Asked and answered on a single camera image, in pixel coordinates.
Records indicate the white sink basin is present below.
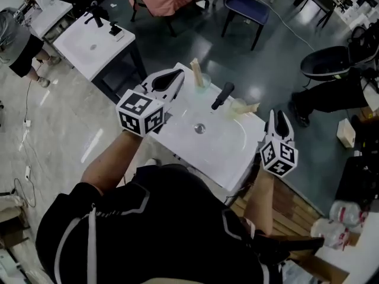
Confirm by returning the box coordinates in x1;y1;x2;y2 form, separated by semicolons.
52;12;136;82
23;0;74;40
142;62;267;192

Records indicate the brown cardboard box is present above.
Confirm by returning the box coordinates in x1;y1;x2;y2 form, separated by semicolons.
288;254;350;284

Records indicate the black soap dispenser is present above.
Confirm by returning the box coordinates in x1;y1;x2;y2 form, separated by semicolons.
108;21;123;37

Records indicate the blue chair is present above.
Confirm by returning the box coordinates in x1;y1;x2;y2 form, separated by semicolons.
221;0;271;51

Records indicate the dark sink stand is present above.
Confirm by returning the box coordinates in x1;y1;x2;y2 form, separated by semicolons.
91;41;148;105

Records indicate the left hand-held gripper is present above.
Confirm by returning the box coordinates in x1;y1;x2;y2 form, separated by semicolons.
115;68;186;138

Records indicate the clear plastic bag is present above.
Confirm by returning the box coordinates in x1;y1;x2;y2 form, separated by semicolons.
310;217;350;250
329;199;370;227

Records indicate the black faucet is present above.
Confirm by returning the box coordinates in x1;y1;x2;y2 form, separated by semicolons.
83;9;104;28
210;82;235;111

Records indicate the person's left forearm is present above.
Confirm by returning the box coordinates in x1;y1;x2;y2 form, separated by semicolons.
80;130;145;195

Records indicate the beige toothbrush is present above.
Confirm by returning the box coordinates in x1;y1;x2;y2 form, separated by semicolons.
189;57;205;88
239;102;261;115

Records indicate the person's right forearm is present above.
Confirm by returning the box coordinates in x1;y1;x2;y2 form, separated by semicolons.
244;166;276;236

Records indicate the white floor cable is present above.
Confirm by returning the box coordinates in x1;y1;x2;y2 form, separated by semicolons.
260;0;315;52

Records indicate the clear green cup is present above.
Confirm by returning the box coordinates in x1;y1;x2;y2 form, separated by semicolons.
194;73;212;94
229;98;248;118

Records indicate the black floor cable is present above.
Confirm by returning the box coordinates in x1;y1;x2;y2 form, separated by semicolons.
13;177;37;208

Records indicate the person's black shirt torso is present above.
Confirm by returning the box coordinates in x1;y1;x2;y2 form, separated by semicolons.
34;163;325;284

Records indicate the black case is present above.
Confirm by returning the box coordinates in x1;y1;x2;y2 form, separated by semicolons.
334;155;379;209

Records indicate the black office chair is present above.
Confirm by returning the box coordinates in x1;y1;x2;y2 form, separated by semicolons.
300;22;379;82

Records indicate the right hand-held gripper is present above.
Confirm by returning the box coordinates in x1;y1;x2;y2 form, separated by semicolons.
259;109;299;179

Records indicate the wooden plank pallet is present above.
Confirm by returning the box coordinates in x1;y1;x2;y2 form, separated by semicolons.
229;176;323;238

